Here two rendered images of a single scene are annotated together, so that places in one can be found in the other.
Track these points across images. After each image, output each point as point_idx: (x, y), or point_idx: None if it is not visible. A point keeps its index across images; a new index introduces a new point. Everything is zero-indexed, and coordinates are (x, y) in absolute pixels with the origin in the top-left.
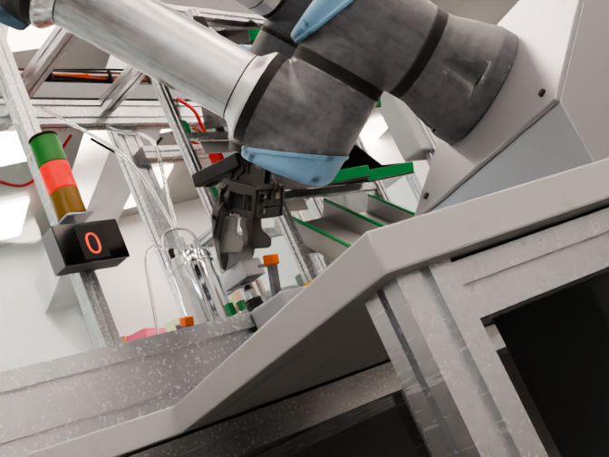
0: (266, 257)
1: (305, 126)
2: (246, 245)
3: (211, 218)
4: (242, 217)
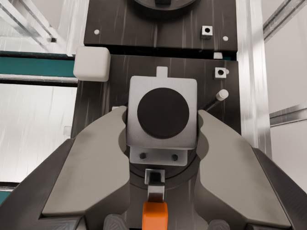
0: (142, 222)
1: None
2: (188, 148)
3: (12, 193)
4: (213, 198)
